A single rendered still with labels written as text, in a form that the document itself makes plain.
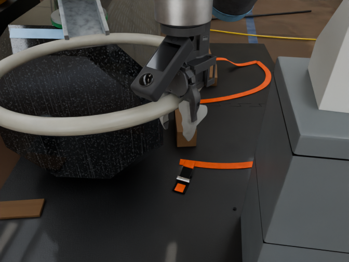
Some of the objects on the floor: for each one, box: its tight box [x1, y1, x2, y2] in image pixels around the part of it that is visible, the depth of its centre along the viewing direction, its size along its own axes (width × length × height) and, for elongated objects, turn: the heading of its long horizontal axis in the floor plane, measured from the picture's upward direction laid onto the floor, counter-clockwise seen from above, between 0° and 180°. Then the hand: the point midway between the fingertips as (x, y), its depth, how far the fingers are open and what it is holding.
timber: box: [174, 108, 197, 147], centre depth 195 cm, size 30×12×12 cm, turn 4°
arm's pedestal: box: [233, 56, 349, 262], centre depth 105 cm, size 50×50×85 cm
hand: (174, 130), depth 58 cm, fingers closed on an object, 5 cm apart
